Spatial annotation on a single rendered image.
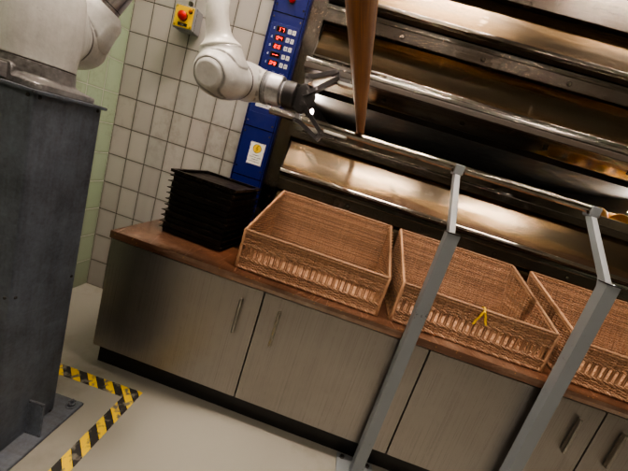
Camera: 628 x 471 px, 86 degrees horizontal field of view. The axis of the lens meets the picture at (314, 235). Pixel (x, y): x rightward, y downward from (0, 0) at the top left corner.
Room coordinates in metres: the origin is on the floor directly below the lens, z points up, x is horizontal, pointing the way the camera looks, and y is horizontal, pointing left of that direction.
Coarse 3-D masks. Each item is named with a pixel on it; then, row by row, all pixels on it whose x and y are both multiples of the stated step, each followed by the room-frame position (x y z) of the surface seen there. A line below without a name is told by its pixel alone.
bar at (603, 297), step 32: (544, 192) 1.23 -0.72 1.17; (448, 224) 1.09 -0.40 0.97; (448, 256) 1.02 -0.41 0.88; (608, 288) 0.99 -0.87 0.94; (416, 320) 1.02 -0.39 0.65; (576, 352) 0.99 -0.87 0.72; (384, 384) 1.04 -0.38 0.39; (544, 384) 1.03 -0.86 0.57; (384, 416) 1.02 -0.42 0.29; (544, 416) 0.99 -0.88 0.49; (512, 448) 1.02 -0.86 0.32
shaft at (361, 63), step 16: (352, 0) 0.31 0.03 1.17; (368, 0) 0.31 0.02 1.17; (352, 16) 0.34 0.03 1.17; (368, 16) 0.34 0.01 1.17; (352, 32) 0.38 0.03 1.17; (368, 32) 0.38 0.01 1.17; (352, 48) 0.43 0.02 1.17; (368, 48) 0.43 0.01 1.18; (352, 64) 0.50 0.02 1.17; (368, 64) 0.50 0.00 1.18; (352, 80) 0.59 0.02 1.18; (368, 80) 0.59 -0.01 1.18
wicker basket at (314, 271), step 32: (288, 192) 1.63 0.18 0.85; (256, 224) 1.30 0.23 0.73; (288, 224) 1.59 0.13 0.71; (320, 224) 1.59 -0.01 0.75; (352, 224) 1.59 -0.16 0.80; (384, 224) 1.59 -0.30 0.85; (256, 256) 1.17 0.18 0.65; (288, 256) 1.16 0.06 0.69; (320, 256) 1.15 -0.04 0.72; (352, 256) 1.55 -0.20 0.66; (384, 256) 1.41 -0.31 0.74; (320, 288) 1.15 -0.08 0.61; (352, 288) 1.14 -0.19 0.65; (384, 288) 1.13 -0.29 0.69
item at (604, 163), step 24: (312, 72) 1.56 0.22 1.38; (384, 96) 1.56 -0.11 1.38; (408, 96) 1.49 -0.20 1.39; (432, 120) 1.64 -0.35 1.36; (456, 120) 1.56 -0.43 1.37; (480, 120) 1.48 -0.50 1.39; (504, 120) 1.46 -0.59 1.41; (528, 144) 1.56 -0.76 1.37; (552, 144) 1.48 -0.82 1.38; (576, 144) 1.44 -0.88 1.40; (600, 168) 1.57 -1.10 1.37; (624, 168) 1.49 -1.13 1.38
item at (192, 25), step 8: (176, 8) 1.65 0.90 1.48; (184, 8) 1.64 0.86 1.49; (192, 8) 1.64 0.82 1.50; (176, 16) 1.65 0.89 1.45; (192, 16) 1.64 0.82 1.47; (200, 16) 1.69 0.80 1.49; (176, 24) 1.64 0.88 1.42; (184, 24) 1.64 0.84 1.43; (192, 24) 1.64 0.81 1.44; (200, 24) 1.70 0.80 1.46; (184, 32) 1.69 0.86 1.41; (192, 32) 1.65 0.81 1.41
